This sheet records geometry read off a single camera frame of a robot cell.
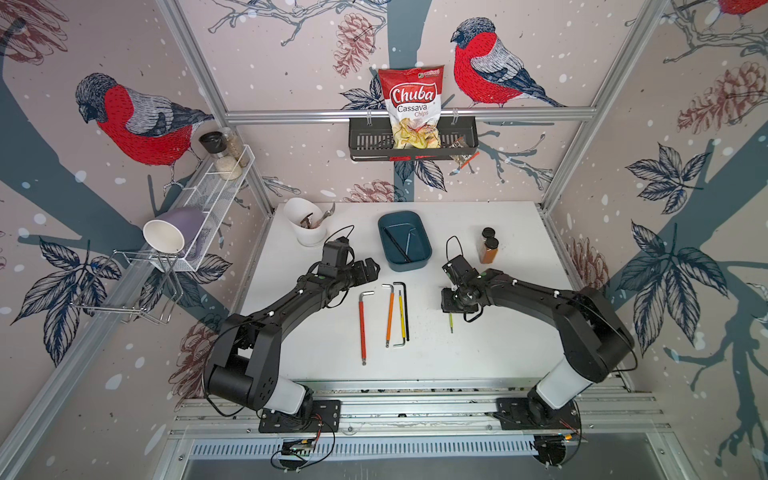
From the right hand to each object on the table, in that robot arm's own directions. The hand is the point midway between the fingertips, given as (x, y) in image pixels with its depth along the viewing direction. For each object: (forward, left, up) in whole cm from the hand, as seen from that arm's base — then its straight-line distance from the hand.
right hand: (445, 303), depth 92 cm
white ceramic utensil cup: (+27, +49, +10) cm, 57 cm away
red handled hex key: (-2, +27, -2) cm, 27 cm away
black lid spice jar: (+23, +64, +34) cm, 77 cm away
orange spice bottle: (+17, -15, +6) cm, 23 cm away
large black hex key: (-2, +12, -2) cm, 13 cm away
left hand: (+7, +23, +10) cm, 26 cm away
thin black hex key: (+23, +16, -1) cm, 28 cm away
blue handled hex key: (+23, +12, -1) cm, 26 cm away
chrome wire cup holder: (-15, +67, +35) cm, 77 cm away
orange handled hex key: (-3, +17, -2) cm, 18 cm away
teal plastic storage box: (+26, +13, -1) cm, 29 cm away
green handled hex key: (-5, -2, -2) cm, 6 cm away
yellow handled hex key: (-5, +14, -1) cm, 14 cm away
